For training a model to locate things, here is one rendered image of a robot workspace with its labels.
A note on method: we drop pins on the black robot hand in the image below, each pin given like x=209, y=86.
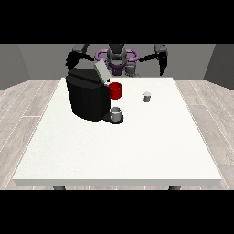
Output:
x=163, y=62
x=72, y=60

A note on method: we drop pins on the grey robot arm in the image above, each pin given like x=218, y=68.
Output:
x=160, y=48
x=79, y=48

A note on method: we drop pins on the pale grey machine lid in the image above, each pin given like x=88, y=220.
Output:
x=102, y=70

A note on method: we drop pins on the small grey coffee pod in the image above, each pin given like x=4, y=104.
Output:
x=146, y=97

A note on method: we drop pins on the black coffee machine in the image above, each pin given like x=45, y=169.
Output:
x=87, y=97

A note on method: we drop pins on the red pod holder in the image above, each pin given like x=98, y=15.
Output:
x=115, y=90

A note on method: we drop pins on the small grey cup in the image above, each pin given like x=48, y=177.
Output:
x=115, y=114

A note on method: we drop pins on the dark table leg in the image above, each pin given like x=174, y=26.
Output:
x=59, y=187
x=175, y=187

